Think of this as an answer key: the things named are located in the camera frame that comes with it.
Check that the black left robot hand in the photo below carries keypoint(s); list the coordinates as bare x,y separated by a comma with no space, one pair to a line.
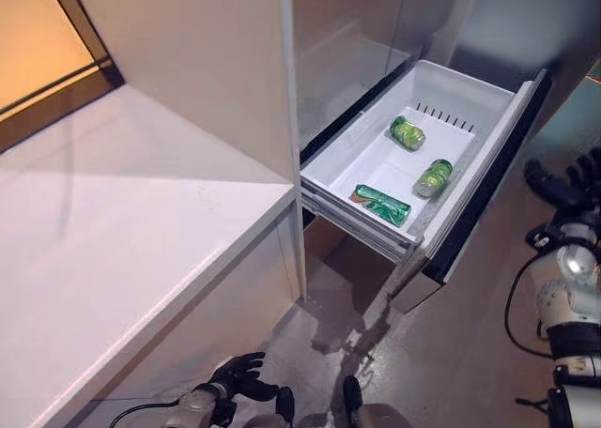
239,376

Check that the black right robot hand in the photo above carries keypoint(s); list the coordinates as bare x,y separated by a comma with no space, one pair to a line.
573,184

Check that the green soda can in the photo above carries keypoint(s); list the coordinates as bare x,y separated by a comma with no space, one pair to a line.
407,132
434,178

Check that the green snack packet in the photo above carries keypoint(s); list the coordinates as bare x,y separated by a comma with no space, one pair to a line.
382,205

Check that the fridge drawer with white bin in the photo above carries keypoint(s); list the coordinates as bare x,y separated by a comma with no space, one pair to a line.
371,160

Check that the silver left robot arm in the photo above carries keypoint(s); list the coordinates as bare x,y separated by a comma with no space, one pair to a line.
188,407

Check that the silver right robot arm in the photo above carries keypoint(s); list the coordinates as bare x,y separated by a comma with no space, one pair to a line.
568,301

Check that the beige glossy fridge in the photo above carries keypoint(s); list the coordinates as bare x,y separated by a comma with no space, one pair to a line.
343,48

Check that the black left robot foot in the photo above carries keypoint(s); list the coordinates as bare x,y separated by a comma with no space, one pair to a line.
284,402

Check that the black robot foot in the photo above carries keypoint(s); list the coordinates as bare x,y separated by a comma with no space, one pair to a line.
352,392
284,402

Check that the grey left robot leg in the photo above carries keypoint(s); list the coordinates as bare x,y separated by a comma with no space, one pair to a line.
267,421

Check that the black right robot foot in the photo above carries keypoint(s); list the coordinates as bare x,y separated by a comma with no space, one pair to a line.
352,392

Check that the white counter cabinet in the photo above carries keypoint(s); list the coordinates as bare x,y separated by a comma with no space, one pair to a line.
117,259

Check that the grey tall cabinet panel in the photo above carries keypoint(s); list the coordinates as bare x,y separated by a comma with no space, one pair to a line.
516,15

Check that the white tall side panel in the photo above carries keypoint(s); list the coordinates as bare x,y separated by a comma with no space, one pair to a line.
211,71

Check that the orange window pane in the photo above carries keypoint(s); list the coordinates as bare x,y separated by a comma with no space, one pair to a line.
33,34

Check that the dark window frame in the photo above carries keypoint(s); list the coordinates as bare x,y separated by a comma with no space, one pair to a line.
87,24

